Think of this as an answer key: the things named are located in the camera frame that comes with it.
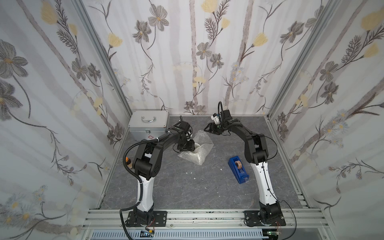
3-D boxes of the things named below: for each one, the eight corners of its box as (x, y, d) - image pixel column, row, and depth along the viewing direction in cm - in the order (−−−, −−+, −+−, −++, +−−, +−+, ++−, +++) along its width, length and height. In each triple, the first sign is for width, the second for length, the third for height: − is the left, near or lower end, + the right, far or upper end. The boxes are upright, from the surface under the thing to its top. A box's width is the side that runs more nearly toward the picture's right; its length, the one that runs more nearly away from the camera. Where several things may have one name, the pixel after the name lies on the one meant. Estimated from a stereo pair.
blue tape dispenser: (238, 184, 88) (241, 180, 82) (227, 163, 96) (229, 157, 90) (246, 182, 89) (250, 177, 83) (235, 161, 97) (238, 155, 91)
